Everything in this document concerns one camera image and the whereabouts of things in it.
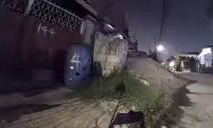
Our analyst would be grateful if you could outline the blue barrel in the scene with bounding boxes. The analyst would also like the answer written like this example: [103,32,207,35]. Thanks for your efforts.
[63,43,93,89]

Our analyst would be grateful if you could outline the patch of weeds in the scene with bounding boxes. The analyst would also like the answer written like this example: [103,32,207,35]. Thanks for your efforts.
[73,68,192,128]

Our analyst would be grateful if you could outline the concrete slope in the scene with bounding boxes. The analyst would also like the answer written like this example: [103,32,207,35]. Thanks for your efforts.
[127,54,196,95]

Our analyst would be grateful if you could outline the street light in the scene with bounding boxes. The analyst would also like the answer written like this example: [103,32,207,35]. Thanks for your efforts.
[155,43,166,53]

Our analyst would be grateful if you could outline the robot's own part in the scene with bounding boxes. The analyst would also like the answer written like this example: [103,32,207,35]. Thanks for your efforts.
[108,110,146,128]

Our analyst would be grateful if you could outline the cracked concrete pavement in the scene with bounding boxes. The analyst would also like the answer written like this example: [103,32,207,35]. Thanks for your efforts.
[0,85,152,128]

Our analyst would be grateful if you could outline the low building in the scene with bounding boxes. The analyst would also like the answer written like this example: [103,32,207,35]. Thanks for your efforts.
[166,52,200,74]

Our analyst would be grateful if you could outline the dark red metal gate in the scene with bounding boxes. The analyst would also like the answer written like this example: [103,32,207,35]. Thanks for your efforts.
[0,0,96,92]

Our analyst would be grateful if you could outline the white building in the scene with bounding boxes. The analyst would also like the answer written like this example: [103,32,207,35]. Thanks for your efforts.
[197,45,213,73]

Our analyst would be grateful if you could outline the pale concrete road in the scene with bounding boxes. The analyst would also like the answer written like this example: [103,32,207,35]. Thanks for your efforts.
[173,71,213,128]

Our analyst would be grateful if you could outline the grey concrete wall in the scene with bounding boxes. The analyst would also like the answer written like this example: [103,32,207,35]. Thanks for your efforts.
[91,31,130,78]

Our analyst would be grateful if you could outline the overhead wires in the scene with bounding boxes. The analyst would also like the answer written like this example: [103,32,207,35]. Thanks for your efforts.
[156,0,171,44]

